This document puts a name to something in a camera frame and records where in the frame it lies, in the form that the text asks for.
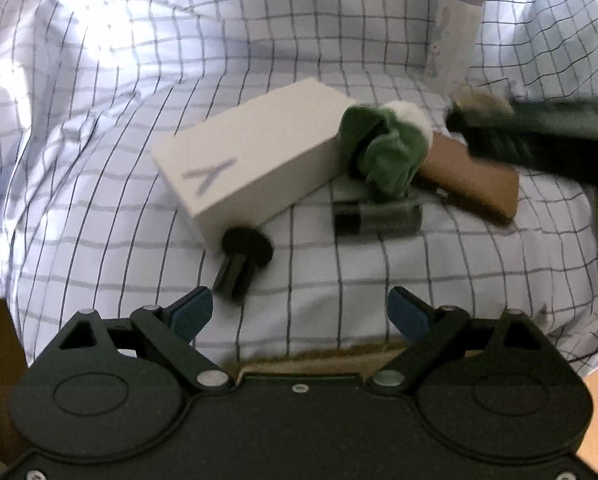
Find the white rectangular carton box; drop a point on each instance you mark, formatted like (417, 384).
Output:
(244, 166)

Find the brown leather glasses case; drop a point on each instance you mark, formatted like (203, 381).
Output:
(487, 189)

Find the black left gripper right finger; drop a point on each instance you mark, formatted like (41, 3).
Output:
(429, 334)

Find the woven basket with fabric liner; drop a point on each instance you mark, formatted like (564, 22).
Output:
(363, 360)

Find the dark cylindrical battery tube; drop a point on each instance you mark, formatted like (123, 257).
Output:
(356, 218)

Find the black mushroom-shaped knob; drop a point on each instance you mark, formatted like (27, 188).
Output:
(246, 251)

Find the purple lidded water bottle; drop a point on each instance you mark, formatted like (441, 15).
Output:
(451, 43)

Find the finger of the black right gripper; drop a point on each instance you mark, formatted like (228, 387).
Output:
(558, 137)

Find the green and white plush toy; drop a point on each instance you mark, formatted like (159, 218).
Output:
(384, 146)

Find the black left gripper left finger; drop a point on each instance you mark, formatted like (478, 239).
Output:
(166, 334)

